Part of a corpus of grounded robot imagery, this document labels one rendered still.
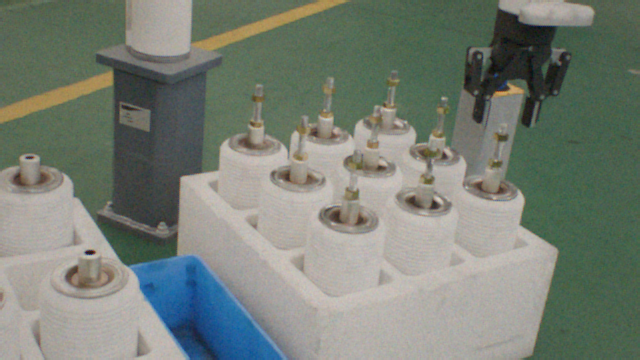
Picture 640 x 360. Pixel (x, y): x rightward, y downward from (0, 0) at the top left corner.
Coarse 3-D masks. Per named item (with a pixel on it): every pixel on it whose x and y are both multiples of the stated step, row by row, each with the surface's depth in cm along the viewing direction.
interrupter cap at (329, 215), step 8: (320, 208) 105; (328, 208) 106; (336, 208) 106; (360, 208) 107; (368, 208) 107; (320, 216) 104; (328, 216) 104; (336, 216) 105; (360, 216) 106; (368, 216) 105; (376, 216) 105; (328, 224) 102; (336, 224) 102; (344, 224) 103; (352, 224) 104; (360, 224) 103; (368, 224) 103; (376, 224) 103; (344, 232) 101; (352, 232) 101; (360, 232) 101
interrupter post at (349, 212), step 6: (342, 198) 103; (342, 204) 103; (348, 204) 103; (354, 204) 103; (342, 210) 103; (348, 210) 103; (354, 210) 103; (342, 216) 104; (348, 216) 103; (354, 216) 103; (348, 222) 104; (354, 222) 104
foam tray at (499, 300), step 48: (192, 192) 123; (192, 240) 126; (240, 240) 113; (528, 240) 120; (240, 288) 115; (288, 288) 104; (384, 288) 105; (432, 288) 107; (480, 288) 112; (528, 288) 118; (288, 336) 106; (336, 336) 101; (384, 336) 106; (432, 336) 111; (480, 336) 117; (528, 336) 124
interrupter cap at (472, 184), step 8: (472, 176) 119; (480, 176) 120; (464, 184) 117; (472, 184) 117; (480, 184) 118; (504, 184) 118; (512, 184) 118; (472, 192) 115; (480, 192) 115; (488, 192) 116; (496, 192) 116; (504, 192) 116; (512, 192) 116; (496, 200) 114; (504, 200) 114
